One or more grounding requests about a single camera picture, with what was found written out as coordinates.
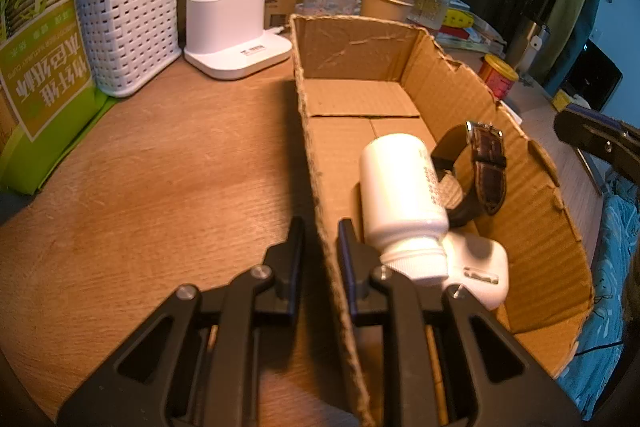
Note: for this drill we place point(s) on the white pill bottle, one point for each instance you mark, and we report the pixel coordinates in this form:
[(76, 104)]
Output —
[(400, 187)]

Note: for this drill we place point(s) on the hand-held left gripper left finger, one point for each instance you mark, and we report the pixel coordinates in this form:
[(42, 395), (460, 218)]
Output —
[(292, 267)]

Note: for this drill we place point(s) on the white earbud case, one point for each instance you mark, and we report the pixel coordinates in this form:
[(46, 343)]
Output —
[(480, 267)]

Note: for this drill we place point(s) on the yellow tissue box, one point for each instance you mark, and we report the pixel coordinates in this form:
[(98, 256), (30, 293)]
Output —
[(567, 102)]

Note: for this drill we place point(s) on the black monitor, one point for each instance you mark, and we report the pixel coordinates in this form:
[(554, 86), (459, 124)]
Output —
[(595, 77)]

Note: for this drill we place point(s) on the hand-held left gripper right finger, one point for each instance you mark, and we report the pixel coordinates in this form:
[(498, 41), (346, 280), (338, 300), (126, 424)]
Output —
[(346, 257)]

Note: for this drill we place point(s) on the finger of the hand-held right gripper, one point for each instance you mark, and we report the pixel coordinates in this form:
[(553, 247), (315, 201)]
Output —
[(600, 137)]

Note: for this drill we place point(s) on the blue printed blanket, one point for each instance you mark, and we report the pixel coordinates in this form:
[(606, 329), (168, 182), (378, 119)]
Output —
[(610, 287)]

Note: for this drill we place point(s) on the white woven plastic basket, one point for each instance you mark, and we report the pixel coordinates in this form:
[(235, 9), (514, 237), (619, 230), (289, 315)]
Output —
[(130, 27)]

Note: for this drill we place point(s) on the metal thermos flask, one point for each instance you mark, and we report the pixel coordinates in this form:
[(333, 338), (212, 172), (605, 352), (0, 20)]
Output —
[(527, 44)]

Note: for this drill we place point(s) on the cardboard box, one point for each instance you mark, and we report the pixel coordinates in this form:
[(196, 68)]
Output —
[(350, 102)]

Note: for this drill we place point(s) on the red tin can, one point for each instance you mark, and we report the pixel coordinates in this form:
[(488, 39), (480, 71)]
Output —
[(496, 79)]

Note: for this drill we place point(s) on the brown leather wristwatch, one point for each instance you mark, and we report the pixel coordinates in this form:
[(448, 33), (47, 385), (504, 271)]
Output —
[(487, 162)]

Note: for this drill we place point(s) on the green paper cup package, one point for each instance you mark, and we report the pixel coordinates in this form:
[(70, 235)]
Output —
[(45, 72)]

